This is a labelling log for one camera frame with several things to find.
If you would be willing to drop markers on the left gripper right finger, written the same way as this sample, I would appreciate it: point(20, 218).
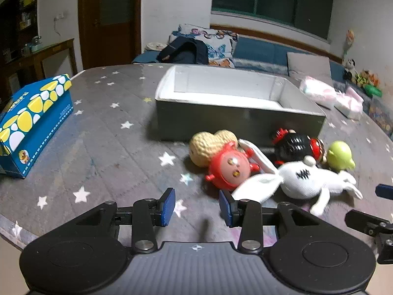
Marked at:
point(250, 216)

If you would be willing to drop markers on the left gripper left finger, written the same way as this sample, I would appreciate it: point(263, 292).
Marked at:
point(143, 216)

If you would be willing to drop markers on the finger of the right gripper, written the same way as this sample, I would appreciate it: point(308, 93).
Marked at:
point(368, 224)
point(384, 191)

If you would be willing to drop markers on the green alien toy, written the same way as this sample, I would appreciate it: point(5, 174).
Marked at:
point(339, 157)

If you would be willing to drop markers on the white plush rabbit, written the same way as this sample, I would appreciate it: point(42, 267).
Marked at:
point(301, 180)

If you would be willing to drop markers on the beige peanut toy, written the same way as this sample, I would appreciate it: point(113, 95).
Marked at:
point(204, 146)

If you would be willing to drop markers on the red round doll toy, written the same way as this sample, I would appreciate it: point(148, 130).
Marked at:
point(230, 167)

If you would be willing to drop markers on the black haired doll toy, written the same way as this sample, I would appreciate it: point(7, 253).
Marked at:
point(291, 146)

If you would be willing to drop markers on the pink tissue pack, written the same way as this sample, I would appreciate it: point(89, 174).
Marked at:
point(350, 104)

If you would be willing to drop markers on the pile of small toys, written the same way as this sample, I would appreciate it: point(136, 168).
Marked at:
point(369, 82)

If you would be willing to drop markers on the grey storage box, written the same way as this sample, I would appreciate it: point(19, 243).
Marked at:
point(252, 105)

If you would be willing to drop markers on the panda plush toy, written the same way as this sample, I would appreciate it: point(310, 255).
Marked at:
point(349, 70)

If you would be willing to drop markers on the blue yellow tissue box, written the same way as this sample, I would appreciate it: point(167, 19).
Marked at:
point(30, 120)

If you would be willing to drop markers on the grey cushion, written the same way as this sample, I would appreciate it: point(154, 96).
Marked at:
point(301, 65)

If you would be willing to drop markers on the blue sofa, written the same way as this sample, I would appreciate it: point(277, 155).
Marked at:
point(258, 55)

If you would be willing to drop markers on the dark blue backpack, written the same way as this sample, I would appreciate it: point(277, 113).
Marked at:
point(184, 51)

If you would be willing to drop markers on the butterfly print pillow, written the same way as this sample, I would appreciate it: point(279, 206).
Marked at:
point(220, 44)

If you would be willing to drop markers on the wooden side table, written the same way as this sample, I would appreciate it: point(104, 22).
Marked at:
point(36, 59)

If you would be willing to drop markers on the brown wooden door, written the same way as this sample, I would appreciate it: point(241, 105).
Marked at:
point(109, 32)

